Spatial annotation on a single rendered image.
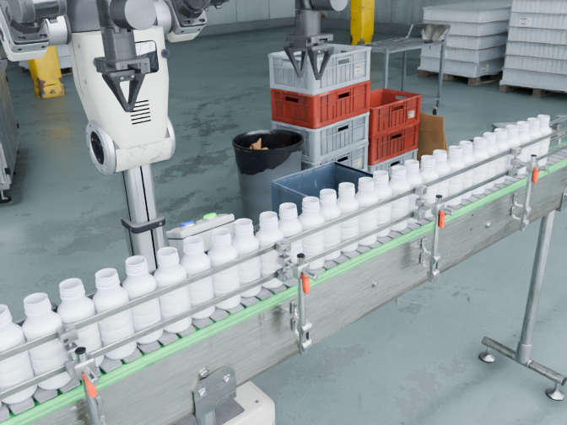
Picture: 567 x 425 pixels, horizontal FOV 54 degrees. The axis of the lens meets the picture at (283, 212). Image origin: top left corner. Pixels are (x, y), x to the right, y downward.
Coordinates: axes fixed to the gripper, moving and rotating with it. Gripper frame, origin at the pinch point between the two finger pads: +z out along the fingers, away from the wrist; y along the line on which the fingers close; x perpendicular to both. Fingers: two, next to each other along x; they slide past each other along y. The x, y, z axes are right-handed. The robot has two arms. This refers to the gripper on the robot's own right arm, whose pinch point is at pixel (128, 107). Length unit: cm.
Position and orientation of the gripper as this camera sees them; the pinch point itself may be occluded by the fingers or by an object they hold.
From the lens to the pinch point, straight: 110.6
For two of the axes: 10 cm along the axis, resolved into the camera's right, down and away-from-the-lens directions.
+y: 6.3, 2.8, -7.2
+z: 0.4, 9.2, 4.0
